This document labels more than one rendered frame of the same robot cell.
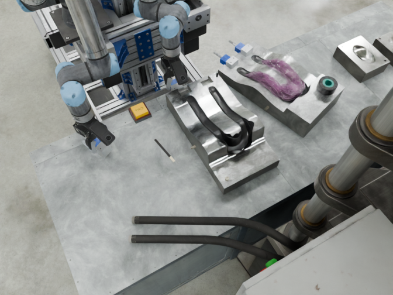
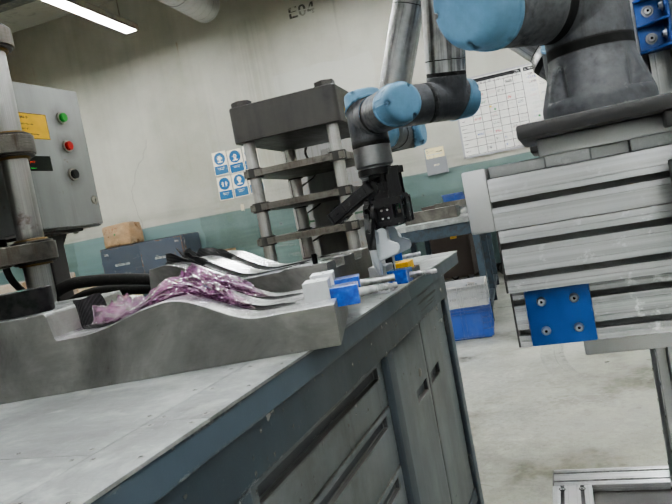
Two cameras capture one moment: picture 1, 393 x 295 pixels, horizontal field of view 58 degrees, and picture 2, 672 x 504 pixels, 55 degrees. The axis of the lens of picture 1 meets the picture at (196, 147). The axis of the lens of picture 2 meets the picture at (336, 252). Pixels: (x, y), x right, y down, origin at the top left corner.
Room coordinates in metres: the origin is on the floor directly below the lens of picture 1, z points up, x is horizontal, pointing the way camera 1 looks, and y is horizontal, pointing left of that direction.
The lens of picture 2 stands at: (1.96, -0.82, 0.96)
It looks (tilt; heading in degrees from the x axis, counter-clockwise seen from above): 3 degrees down; 139
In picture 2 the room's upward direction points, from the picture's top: 11 degrees counter-clockwise
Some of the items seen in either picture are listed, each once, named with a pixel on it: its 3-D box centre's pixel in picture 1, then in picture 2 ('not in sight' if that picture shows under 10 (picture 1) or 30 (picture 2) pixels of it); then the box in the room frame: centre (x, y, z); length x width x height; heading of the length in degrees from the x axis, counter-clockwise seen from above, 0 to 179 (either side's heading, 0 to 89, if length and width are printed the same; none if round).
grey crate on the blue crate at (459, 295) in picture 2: not in sight; (444, 296); (-0.94, 2.62, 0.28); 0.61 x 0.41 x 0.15; 33
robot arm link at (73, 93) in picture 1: (75, 98); not in sight; (0.76, 0.41, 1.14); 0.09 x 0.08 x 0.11; 24
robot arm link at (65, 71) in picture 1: (73, 76); (401, 134); (0.86, 0.44, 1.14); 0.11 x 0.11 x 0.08; 24
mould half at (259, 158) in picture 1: (220, 126); (240, 282); (0.82, -0.10, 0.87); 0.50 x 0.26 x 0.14; 28
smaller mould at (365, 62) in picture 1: (360, 58); not in sight; (1.21, -0.80, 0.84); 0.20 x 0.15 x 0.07; 28
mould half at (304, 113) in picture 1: (277, 82); (178, 320); (1.06, -0.38, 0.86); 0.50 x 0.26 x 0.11; 45
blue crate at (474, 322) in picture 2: not in sight; (448, 320); (-0.94, 2.62, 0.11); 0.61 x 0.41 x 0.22; 33
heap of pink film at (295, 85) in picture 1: (278, 76); (176, 292); (1.06, -0.37, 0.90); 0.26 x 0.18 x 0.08; 45
